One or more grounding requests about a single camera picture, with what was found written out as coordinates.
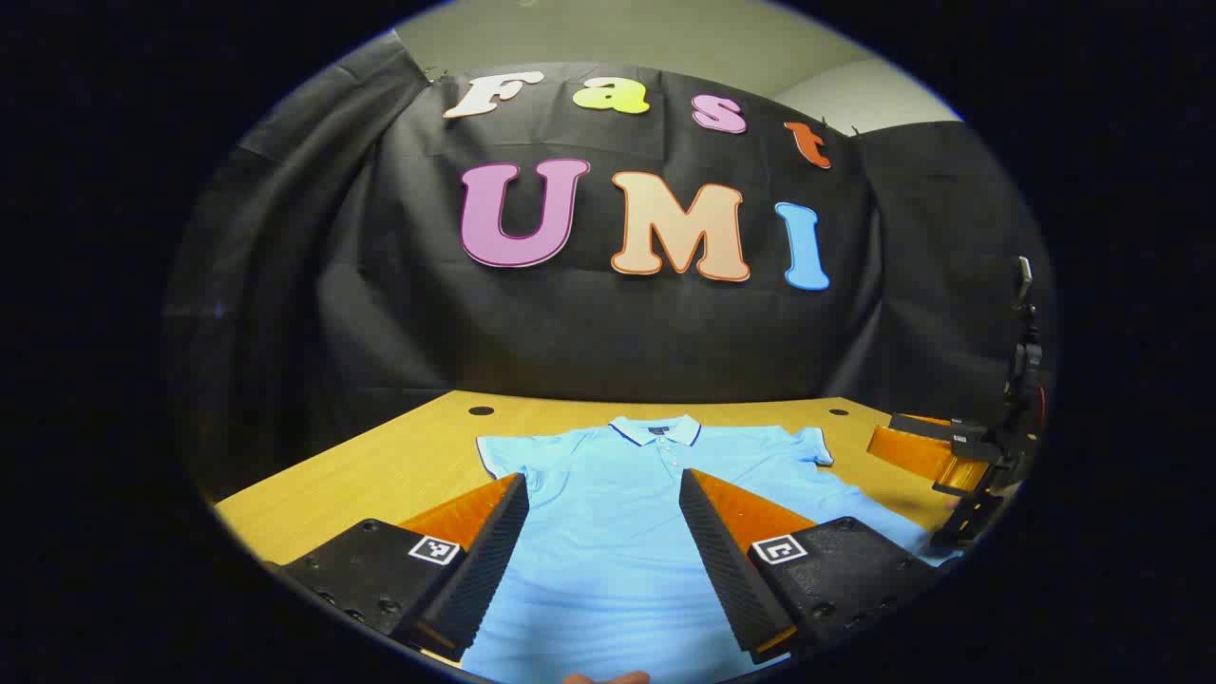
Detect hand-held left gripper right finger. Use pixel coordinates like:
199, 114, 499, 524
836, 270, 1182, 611
678, 467, 951, 666

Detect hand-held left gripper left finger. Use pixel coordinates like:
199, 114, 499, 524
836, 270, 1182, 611
261, 472, 531, 664

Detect light blue polo T-shirt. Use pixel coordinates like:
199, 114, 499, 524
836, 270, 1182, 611
461, 414, 960, 684

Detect black backdrop cloth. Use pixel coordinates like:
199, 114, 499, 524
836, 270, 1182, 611
161, 28, 1055, 504

